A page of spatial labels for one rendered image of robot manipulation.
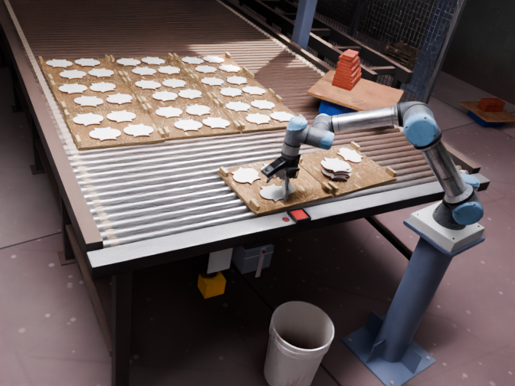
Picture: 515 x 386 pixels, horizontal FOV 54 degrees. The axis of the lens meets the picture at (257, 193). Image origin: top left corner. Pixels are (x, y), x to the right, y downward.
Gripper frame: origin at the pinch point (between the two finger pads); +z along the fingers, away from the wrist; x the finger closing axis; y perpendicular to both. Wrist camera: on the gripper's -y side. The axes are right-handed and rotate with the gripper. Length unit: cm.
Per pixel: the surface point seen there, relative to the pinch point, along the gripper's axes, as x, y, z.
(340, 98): 59, 84, -15
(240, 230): -14.7, -25.6, 4.5
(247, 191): 6.0, -10.4, 1.4
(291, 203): -8.5, 3.5, 0.5
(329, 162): 7.4, 35.6, -6.7
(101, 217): 11, -72, 7
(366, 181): -6, 50, -2
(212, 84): 111, 28, -2
